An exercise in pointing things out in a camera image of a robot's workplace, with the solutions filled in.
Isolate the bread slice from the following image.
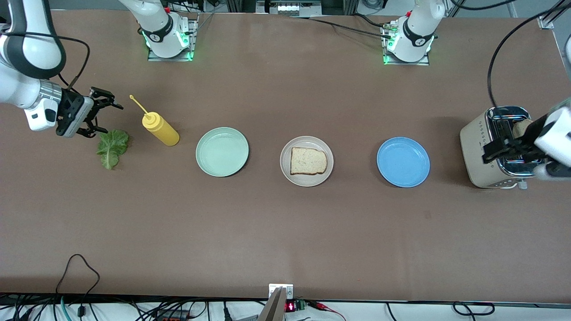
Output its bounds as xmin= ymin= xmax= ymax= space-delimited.
xmin=512 ymin=119 xmax=534 ymax=140
xmin=290 ymin=147 xmax=328 ymax=176

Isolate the green lettuce leaf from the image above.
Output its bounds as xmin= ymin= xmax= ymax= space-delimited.
xmin=96 ymin=129 xmax=130 ymax=170

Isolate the yellow squeeze bottle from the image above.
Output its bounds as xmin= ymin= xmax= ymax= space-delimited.
xmin=129 ymin=95 xmax=180 ymax=147

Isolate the blue plate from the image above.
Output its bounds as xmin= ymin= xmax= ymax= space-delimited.
xmin=377 ymin=137 xmax=430 ymax=188

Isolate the pale green plate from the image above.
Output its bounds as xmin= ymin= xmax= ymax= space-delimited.
xmin=195 ymin=127 xmax=249 ymax=177

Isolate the beige plate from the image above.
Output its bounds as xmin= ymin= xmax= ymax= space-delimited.
xmin=280 ymin=136 xmax=334 ymax=187

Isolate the beige chrome toaster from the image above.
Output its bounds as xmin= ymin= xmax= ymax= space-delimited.
xmin=459 ymin=106 xmax=547 ymax=190

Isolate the lit control box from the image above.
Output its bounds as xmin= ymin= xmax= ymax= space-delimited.
xmin=256 ymin=0 xmax=323 ymax=16

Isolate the red clip lead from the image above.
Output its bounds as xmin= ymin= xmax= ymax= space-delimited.
xmin=308 ymin=301 xmax=346 ymax=321

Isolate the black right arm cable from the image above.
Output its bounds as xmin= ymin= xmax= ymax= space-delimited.
xmin=0 ymin=31 xmax=91 ymax=90

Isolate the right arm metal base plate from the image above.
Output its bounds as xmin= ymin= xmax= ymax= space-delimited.
xmin=147 ymin=13 xmax=199 ymax=62

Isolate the aluminium frame profile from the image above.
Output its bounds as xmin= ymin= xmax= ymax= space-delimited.
xmin=538 ymin=0 xmax=571 ymax=30

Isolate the thin black looped cable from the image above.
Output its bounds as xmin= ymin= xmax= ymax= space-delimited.
xmin=55 ymin=254 xmax=101 ymax=308

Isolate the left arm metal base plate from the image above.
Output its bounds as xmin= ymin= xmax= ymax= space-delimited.
xmin=383 ymin=22 xmax=431 ymax=66

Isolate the black coiled cable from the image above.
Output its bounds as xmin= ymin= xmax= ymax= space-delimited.
xmin=453 ymin=302 xmax=496 ymax=316

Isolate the long black table cable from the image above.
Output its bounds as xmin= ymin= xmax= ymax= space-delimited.
xmin=285 ymin=15 xmax=395 ymax=40

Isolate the silver camera mount bracket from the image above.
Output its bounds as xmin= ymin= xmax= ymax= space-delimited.
xmin=269 ymin=284 xmax=294 ymax=300

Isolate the grey camera mount bar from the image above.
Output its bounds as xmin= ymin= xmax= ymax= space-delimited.
xmin=258 ymin=288 xmax=286 ymax=321

